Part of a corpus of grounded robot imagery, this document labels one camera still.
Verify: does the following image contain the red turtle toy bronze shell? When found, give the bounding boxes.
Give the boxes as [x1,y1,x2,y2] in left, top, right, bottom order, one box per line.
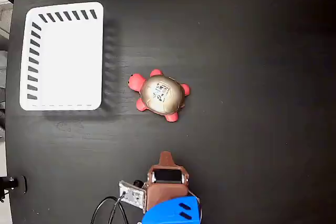
[128,69,191,123]

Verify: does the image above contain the white plastic basket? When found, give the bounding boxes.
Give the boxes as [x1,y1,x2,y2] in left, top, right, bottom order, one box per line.
[19,2,104,111]

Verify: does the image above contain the black table clamp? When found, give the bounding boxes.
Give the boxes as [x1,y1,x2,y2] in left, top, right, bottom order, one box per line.
[0,175,28,203]

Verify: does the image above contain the red white servo wire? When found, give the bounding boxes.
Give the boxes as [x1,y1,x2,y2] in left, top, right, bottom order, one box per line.
[186,187,203,221]

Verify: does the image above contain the silver wrist camera board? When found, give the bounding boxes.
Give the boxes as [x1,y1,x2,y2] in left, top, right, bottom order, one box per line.
[118,180,147,209]

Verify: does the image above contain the black camera cable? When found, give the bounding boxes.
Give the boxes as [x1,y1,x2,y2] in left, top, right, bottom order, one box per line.
[90,191,129,224]

